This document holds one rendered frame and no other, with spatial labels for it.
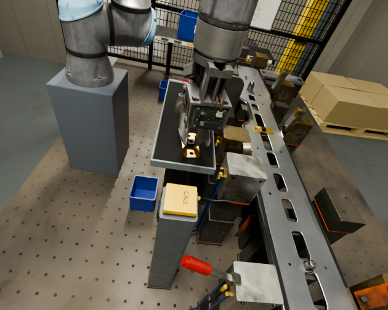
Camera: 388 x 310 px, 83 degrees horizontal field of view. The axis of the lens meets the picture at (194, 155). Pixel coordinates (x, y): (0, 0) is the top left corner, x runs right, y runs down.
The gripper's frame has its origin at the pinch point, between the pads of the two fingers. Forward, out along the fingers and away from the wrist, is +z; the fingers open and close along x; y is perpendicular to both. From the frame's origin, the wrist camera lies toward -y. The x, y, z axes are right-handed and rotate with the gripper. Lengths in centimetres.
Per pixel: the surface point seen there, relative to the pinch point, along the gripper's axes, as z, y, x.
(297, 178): 17.9, -4.2, 40.6
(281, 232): 17.8, 14.6, 26.0
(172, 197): 1.8, 14.4, -4.9
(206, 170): 1.8, 7.5, 2.6
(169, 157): 1.8, 4.2, -5.0
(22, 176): 118, -80, -99
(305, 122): 13, -31, 56
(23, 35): 92, -280, -163
